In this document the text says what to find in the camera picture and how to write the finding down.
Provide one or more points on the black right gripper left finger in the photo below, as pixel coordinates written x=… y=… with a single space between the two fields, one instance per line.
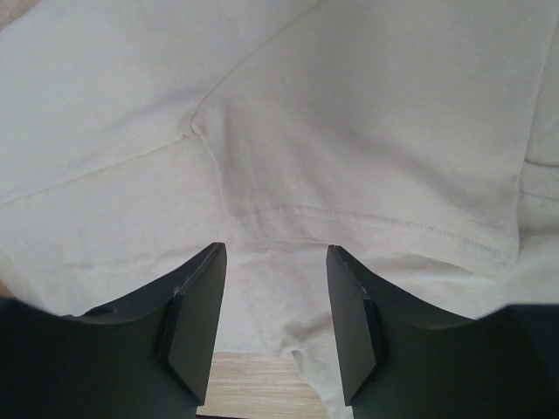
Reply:
x=144 y=355

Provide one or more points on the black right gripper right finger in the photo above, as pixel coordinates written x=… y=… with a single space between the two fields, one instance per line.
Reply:
x=401 y=357

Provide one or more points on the beige t shirt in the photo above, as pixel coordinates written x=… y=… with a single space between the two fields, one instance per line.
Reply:
x=422 y=136

